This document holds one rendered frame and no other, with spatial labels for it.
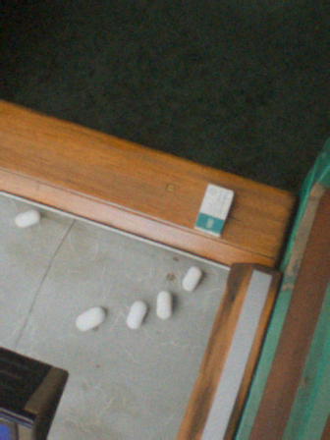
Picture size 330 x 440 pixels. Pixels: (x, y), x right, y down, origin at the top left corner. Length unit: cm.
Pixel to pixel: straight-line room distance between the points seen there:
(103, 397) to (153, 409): 6
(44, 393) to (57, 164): 43
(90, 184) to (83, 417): 30
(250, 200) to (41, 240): 28
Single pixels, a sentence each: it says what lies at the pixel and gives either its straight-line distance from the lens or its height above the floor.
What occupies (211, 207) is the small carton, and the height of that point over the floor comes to 79.
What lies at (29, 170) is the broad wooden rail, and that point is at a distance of 96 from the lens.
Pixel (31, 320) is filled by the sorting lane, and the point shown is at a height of 74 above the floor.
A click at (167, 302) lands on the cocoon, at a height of 76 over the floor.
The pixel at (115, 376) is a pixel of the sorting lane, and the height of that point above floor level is 74.
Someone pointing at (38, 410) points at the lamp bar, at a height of 111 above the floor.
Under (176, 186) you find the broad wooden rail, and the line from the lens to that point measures 92.
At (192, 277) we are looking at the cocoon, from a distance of 91.
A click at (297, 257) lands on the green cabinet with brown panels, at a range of 80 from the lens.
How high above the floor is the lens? 166
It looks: 75 degrees down
